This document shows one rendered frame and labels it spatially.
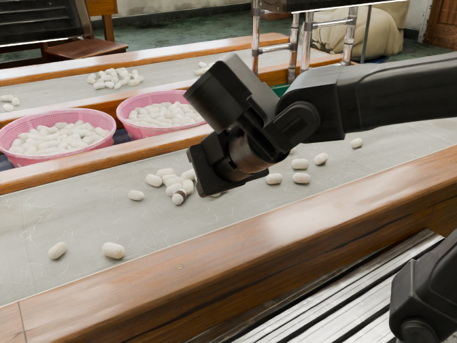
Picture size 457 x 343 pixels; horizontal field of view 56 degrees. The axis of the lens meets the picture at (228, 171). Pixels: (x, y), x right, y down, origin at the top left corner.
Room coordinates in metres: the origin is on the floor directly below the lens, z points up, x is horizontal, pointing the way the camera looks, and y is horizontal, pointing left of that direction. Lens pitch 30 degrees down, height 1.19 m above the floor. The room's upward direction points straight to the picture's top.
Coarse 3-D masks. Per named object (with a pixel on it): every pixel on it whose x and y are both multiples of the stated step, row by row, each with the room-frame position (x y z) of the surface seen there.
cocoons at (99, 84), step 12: (108, 72) 1.42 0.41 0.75; (120, 72) 1.40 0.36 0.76; (132, 72) 1.40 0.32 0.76; (204, 72) 1.44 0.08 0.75; (96, 84) 1.28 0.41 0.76; (108, 84) 1.29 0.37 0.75; (120, 84) 1.29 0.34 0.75; (132, 84) 1.31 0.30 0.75; (12, 96) 1.18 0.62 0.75; (12, 108) 1.10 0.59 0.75
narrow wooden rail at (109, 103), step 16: (288, 64) 1.47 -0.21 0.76; (320, 64) 1.50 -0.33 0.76; (192, 80) 1.29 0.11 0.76; (272, 80) 1.39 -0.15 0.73; (112, 96) 1.15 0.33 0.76; (128, 96) 1.15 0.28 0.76; (16, 112) 1.03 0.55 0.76; (32, 112) 1.03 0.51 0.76; (112, 112) 1.12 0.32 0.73; (0, 128) 0.98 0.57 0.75
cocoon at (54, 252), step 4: (56, 244) 0.52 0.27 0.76; (60, 244) 0.52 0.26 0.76; (64, 244) 0.52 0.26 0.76; (52, 248) 0.51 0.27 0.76; (56, 248) 0.51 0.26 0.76; (60, 248) 0.51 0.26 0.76; (64, 248) 0.51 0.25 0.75; (48, 252) 0.50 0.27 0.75; (52, 252) 0.50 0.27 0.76; (56, 252) 0.50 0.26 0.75; (60, 252) 0.51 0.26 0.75; (52, 256) 0.50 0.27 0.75; (56, 256) 0.50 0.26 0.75
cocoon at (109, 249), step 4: (104, 244) 0.51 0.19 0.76; (108, 244) 0.51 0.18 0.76; (112, 244) 0.51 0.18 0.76; (116, 244) 0.51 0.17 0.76; (104, 248) 0.51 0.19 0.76; (108, 248) 0.51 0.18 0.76; (112, 248) 0.50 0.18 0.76; (116, 248) 0.50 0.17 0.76; (120, 248) 0.51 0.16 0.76; (104, 252) 0.51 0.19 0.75; (108, 252) 0.50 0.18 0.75; (112, 252) 0.50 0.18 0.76; (116, 252) 0.50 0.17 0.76; (120, 252) 0.50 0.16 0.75; (108, 256) 0.50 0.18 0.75; (112, 256) 0.50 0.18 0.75; (116, 256) 0.50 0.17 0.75; (120, 256) 0.50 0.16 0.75
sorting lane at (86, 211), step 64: (384, 128) 0.99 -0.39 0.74; (448, 128) 0.99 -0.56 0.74; (64, 192) 0.69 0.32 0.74; (128, 192) 0.69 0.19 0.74; (192, 192) 0.69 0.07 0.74; (256, 192) 0.69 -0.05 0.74; (320, 192) 0.69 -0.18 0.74; (0, 256) 0.51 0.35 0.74; (64, 256) 0.51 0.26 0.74; (128, 256) 0.51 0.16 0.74
